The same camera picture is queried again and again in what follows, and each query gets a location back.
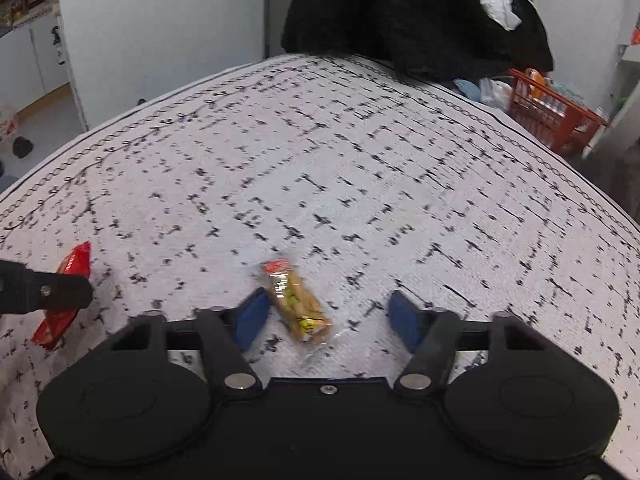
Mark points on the small black cloth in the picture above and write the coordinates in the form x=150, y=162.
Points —
x=22, y=146

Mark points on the clear nut bar packet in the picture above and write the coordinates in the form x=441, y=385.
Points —
x=295, y=305

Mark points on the crumpled white cloth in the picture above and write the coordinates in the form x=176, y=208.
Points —
x=500, y=5

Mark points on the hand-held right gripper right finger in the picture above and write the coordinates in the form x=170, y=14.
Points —
x=405, y=322

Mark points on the white cabinet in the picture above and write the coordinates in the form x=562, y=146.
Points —
x=30, y=60

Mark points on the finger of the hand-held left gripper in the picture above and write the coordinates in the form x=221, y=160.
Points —
x=60, y=292

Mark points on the light blue clothes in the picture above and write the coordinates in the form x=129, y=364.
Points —
x=470, y=89

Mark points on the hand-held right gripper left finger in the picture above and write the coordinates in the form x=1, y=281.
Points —
x=252, y=317

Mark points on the black jacket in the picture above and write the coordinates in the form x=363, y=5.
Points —
x=400, y=10

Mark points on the small red snack packet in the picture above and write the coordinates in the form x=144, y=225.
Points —
x=75, y=260

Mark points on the black-dashed white printed blanket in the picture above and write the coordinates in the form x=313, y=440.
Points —
x=350, y=160

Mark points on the red plastic basket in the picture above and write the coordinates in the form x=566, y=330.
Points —
x=550, y=115

